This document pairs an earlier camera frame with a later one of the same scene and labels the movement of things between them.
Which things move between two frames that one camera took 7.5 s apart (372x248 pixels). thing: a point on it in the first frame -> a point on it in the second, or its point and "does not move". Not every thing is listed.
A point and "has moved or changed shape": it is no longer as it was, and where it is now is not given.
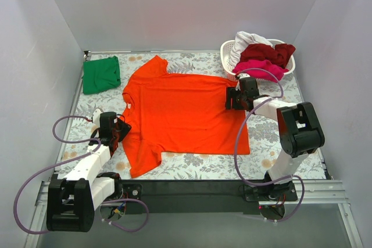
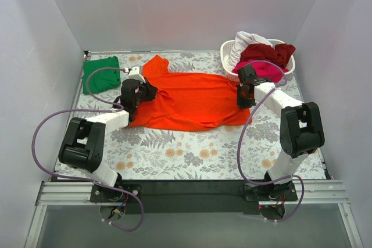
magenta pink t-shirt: x=272 y=72 does not move
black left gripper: x=121 y=129 -> x=148 y=92
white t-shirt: x=243 y=39 does not move
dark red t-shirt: x=279 y=55 does not move
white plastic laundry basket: x=225 y=52 does not move
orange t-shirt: x=178 y=112 has moved or changed shape
